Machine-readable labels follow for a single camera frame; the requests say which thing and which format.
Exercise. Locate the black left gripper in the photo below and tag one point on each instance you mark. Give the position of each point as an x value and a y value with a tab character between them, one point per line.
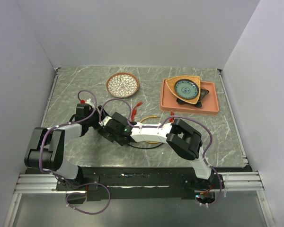
96	112

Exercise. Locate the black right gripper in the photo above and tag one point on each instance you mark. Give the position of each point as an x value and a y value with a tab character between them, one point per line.
120	143

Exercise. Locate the black network switch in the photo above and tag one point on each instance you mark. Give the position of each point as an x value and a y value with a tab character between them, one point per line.
110	134

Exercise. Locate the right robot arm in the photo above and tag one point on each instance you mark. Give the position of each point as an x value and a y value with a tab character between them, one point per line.
185	140

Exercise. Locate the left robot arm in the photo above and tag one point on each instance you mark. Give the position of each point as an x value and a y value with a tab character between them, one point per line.
46	147

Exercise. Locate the floral patterned brown plate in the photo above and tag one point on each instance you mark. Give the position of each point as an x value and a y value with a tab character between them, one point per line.
122	85

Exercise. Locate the pink rectangular tray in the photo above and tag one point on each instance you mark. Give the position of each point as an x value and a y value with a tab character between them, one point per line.
210	105

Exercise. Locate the orange triangular woven plate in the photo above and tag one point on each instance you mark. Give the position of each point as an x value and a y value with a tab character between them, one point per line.
171	82

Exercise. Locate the teal round patterned plate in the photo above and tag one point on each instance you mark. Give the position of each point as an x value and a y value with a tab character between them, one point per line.
186	89

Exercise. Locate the black dish under plates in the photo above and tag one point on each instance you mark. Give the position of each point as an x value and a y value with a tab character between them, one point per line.
203	93

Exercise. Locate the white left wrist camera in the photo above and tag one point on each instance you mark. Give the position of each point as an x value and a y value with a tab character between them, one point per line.
88	101

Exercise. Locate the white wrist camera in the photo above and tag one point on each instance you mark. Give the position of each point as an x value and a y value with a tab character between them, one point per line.
103	122
88	101

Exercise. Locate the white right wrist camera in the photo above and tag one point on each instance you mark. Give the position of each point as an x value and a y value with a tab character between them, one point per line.
103	122

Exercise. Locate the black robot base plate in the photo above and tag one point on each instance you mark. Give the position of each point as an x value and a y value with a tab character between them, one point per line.
140	183

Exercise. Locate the aluminium frame rail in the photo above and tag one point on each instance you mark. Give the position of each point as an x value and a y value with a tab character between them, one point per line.
41	183

